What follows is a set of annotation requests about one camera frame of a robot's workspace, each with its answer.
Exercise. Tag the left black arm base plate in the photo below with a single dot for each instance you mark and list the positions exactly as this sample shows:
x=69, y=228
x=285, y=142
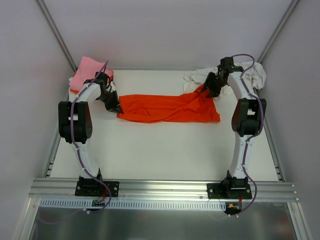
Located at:
x=86, y=187

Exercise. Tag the folded orange t shirt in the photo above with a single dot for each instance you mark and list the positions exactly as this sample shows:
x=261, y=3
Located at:
x=76, y=82

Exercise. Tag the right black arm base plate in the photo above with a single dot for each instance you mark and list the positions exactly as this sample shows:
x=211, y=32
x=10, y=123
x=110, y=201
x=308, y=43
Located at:
x=221, y=191

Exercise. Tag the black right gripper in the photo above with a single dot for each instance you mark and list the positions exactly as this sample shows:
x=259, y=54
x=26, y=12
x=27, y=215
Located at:
x=214, y=82

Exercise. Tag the crumpled white t shirt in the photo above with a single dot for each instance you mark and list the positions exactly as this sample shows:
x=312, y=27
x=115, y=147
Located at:
x=255, y=77

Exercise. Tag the right corner frame post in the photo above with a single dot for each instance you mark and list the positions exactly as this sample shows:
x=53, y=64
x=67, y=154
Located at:
x=278, y=29

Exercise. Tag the aluminium mounting rail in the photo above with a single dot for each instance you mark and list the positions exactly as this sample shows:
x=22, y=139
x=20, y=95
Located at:
x=163, y=190

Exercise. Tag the orange t shirt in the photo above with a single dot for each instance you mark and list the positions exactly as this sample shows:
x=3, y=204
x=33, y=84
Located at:
x=193, y=107
x=76, y=82

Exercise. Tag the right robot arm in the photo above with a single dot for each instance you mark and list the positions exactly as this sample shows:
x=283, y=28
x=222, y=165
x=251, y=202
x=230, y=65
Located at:
x=247, y=123

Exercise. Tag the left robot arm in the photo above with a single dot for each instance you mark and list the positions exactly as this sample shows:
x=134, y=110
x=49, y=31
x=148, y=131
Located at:
x=75, y=123

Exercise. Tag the white slotted cable duct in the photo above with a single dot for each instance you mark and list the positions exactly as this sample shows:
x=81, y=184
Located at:
x=130, y=204

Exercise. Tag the folded pink t shirt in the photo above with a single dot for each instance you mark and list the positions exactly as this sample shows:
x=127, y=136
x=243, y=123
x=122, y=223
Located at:
x=89, y=66

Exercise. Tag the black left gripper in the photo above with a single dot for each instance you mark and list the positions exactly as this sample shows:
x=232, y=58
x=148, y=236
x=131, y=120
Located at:
x=110, y=100

